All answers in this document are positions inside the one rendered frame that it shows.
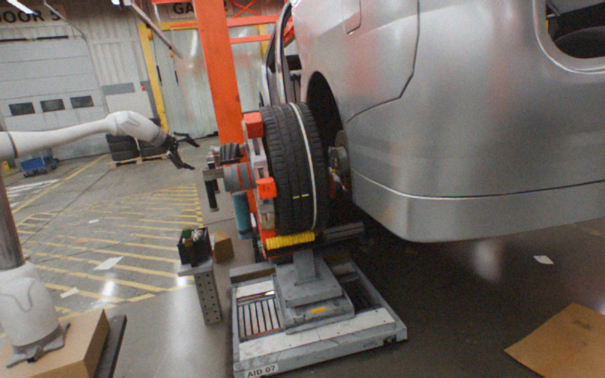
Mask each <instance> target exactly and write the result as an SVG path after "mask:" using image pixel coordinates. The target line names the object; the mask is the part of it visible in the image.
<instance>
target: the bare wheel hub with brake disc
mask: <svg viewBox="0 0 605 378"><path fill-rule="evenodd" d="M334 156H336V159H337V161H338V168H336V169H335V168H334V167H333V169H335V170H336V171H335V173H336V175H337V176H341V177H340V179H341V182H342V184H343V185H344V176H345V187H346V189H347V190H348V191H352V184H351V170H350V164H349V158H348V150H347V145H346V141H345V134H344V130H340V131H339V132H338V133H337V134H336V140H335V148H334V149H333V150H332V158H333V157H334ZM332 158H331V160H332Z"/></svg>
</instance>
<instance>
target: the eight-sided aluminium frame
mask: <svg viewBox="0 0 605 378"><path fill-rule="evenodd" d="M247 140H248V146H249V150H250V154H251V158H250V154H249V151H247V152H246V154H247V156H248V162H251V164H252V168H253V170H254V177H255V182H256V180H257V179H260V177H259V172H258V170H263V174H264V178H269V173H268V163H267V159H266V155H265V152H264V149H263V143H262V139H261V137H259V138H257V144H258V148H259V152H260V155H258V156H255V153H254V146H253V142H252V139H248V137H247ZM253 190H254V197H255V201H256V205H257V215H258V218H259V219H260V225H261V229H262V230H263V231H267V230H274V229H275V221H274V212H275V207H274V202H273V199H272V198H268V199H260V198H259V196H258V193H257V188H255V189H253ZM266 217H267V221H266Z"/></svg>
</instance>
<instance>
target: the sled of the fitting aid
mask: <svg viewBox="0 0 605 378"><path fill-rule="evenodd" d="M326 264H327V265H328V263H327V262H326ZM328 267H329V265H328ZM329 268H330V267H329ZM330 271H331V272H332V273H333V271H332V269H331V268H330ZM333 275H334V273H333ZM271 276H272V284H273V287H274V290H275V296H276V299H277V302H278V308H279V311H280V314H281V319H282V322H283V326H284V331H285V334H289V333H292V332H297V331H301V330H304V329H310V328H313V327H316V326H322V325H325V324H328V323H334V322H337V321H340V320H346V319H349V318H352V317H354V304H353V303H352V301H351V300H350V298H349V297H348V295H347V293H346V292H345V290H344V289H343V287H342V285H341V284H340V283H339V281H338V279H337V277H336V276H335V275H334V277H335V278H336V280H337V281H338V283H339V285H340V286H341V288H342V295H339V296H336V297H332V298H326V299H323V300H320V301H314V302H310V303H307V304H301V305H298V306H294V307H289V308H286V305H285V303H284V298H283V295H282V292H281V287H280V285H279V282H278V277H277V274H276V273H272V274H271Z"/></svg>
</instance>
